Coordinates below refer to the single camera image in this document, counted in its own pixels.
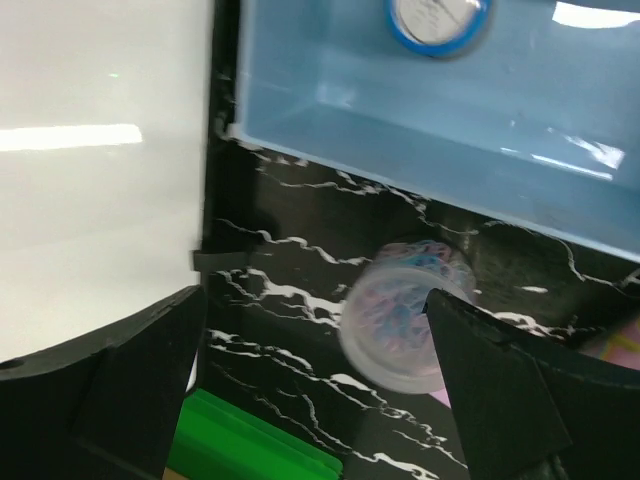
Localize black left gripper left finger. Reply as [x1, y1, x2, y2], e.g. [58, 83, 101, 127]
[1, 285, 206, 479]

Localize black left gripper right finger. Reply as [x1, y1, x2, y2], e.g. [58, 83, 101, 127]
[426, 290, 639, 479]

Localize clear jar of clips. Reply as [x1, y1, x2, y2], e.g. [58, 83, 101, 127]
[339, 239, 476, 394]

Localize light blue bin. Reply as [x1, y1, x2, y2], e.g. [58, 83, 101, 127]
[234, 1, 639, 261]

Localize pink eraser stick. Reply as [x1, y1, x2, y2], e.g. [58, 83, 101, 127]
[581, 318, 640, 370]

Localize green translucent file folder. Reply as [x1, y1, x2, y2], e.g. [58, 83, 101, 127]
[167, 389, 343, 480]

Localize black marble pattern mat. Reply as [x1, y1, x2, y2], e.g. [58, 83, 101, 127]
[194, 1, 639, 479]

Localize white dry-erase board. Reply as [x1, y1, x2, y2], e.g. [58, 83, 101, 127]
[1, 1, 218, 372]

